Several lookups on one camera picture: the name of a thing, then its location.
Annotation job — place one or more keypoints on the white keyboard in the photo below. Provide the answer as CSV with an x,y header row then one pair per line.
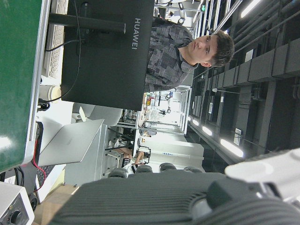
x,y
54,63

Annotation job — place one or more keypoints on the white control box with knob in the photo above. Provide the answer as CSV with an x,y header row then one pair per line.
x,y
10,194

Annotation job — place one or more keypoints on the green conveyor belt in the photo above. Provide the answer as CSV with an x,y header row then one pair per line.
x,y
16,70

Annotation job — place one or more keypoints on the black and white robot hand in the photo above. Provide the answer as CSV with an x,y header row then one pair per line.
x,y
140,201

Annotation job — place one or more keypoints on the black Huawei monitor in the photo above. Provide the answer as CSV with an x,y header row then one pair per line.
x,y
107,70

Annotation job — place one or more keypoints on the silver laptop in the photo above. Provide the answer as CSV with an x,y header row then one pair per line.
x,y
72,140

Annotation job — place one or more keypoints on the white paper cup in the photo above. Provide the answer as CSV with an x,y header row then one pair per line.
x,y
48,92

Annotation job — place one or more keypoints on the person in grey patterned shirt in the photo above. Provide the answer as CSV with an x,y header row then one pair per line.
x,y
164,58

